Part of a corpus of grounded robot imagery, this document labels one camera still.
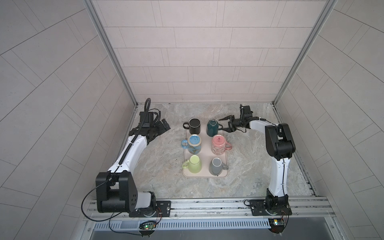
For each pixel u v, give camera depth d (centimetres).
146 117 64
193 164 76
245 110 84
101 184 38
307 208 73
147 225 64
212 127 92
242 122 82
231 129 89
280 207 65
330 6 71
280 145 56
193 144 83
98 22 76
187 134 98
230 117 90
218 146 82
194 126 92
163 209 71
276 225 68
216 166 76
